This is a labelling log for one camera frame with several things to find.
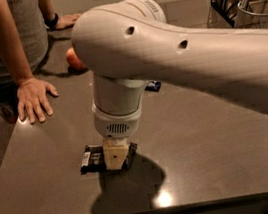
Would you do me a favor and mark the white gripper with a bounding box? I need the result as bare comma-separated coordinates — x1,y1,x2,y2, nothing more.
92,104,142,170

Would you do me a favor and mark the black rxbar chocolate bar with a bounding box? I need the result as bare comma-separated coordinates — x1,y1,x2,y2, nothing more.
80,143,138,175

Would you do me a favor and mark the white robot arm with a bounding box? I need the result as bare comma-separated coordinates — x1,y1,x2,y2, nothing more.
71,0,268,170

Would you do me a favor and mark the person's right hand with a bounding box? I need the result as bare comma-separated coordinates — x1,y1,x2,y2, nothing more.
17,77,58,124

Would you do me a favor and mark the person's left hand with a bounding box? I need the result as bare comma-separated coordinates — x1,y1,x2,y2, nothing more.
55,14,81,31

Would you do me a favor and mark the blue white snack bar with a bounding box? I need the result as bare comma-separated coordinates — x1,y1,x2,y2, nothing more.
145,80,162,92

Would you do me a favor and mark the red apple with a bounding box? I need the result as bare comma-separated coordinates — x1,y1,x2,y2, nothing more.
66,48,86,71

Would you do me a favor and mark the black wristwatch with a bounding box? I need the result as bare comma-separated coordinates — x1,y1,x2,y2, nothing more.
45,14,59,29

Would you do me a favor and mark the person in grey shirt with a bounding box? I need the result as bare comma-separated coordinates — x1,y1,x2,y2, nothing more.
0,0,72,126

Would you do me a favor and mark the clear glass jar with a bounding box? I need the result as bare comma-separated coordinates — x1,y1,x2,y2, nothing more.
234,0,268,29

